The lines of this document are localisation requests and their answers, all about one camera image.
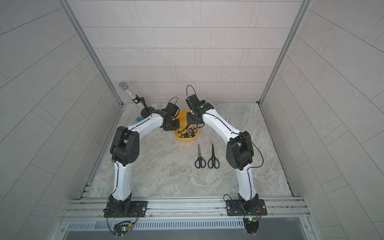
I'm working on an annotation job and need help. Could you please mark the yellow plastic storage box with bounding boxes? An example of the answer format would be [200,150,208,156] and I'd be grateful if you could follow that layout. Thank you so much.
[174,111,199,142]

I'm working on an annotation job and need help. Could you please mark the silver blade black scissors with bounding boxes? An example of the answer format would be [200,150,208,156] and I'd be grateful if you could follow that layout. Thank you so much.
[195,144,207,169]

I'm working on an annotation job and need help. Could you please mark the all black scissors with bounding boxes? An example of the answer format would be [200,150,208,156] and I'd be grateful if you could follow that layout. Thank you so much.
[207,144,220,169]

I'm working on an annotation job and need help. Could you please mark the small black scissors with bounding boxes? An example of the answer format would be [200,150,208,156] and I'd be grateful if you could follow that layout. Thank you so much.
[178,125,198,138]

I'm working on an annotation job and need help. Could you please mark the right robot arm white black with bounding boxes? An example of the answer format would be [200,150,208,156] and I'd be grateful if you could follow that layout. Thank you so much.
[187,101,268,216]

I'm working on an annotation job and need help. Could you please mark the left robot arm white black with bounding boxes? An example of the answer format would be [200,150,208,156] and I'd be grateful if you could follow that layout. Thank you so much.
[104,107,180,218]

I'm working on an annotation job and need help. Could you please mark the glitter silver microphone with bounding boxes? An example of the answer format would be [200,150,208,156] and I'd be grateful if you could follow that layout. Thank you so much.
[119,82,144,108]

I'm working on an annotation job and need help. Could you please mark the left circuit board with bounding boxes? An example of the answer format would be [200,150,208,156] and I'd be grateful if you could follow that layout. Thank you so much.
[114,221,133,238]

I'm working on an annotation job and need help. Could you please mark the circuit board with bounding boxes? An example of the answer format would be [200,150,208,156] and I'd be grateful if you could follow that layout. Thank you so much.
[243,218,260,235]
[114,221,133,238]

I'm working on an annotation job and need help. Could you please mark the right circuit board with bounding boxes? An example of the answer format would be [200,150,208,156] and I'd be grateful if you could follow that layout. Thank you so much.
[243,218,260,235]

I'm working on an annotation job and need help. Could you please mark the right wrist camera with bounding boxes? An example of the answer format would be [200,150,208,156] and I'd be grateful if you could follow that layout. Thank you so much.
[186,94,206,114]

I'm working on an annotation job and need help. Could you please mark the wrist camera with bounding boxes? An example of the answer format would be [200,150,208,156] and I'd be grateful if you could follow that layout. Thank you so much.
[165,102,180,119]
[186,94,206,114]

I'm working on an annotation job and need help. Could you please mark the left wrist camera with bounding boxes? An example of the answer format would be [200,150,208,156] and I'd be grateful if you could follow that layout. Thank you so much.
[165,102,180,119]

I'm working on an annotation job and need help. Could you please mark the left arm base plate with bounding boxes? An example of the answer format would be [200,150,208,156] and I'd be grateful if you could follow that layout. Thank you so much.
[103,200,148,218]

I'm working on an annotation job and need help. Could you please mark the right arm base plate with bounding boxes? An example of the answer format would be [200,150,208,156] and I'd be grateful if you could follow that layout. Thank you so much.
[225,199,268,217]

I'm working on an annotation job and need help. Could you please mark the aluminium frame rail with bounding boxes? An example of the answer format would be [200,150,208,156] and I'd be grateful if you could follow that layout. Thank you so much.
[59,196,310,221]

